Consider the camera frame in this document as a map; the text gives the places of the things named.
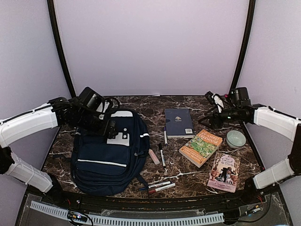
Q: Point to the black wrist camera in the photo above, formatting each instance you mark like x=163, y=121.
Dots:
x=90, y=98
x=239, y=97

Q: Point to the navy blue notebook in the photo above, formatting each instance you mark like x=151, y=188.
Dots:
x=179, y=123

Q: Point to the orange treehouse paperback book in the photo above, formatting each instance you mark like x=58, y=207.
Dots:
x=200, y=148

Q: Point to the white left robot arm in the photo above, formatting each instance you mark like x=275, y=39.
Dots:
x=50, y=115

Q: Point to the blue capped white marker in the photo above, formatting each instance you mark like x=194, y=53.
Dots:
x=155, y=186

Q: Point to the purple capped white marker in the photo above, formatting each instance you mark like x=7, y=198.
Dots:
x=165, y=137

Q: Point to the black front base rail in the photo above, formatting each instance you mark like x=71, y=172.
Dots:
x=86, y=203

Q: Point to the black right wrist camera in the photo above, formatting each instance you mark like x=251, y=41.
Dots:
x=239, y=97

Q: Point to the black capped white marker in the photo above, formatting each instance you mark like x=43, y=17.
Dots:
x=162, y=157

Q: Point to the green bowl right side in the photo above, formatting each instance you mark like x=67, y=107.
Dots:
x=235, y=139

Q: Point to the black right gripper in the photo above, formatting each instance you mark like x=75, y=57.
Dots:
x=215, y=115

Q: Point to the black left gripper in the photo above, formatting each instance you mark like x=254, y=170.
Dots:
x=109, y=134

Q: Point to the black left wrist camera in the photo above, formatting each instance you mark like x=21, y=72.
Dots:
x=90, y=98

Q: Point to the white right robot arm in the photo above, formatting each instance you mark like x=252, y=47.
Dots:
x=275, y=131

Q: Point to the navy blue student backpack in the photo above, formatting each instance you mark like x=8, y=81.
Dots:
x=101, y=166

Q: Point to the grey slotted cable duct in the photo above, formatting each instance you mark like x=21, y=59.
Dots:
x=112, y=218

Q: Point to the red capped white marker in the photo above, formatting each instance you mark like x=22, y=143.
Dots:
x=161, y=188

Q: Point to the pink Shakespeare paperback book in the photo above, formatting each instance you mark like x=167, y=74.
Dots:
x=224, y=173

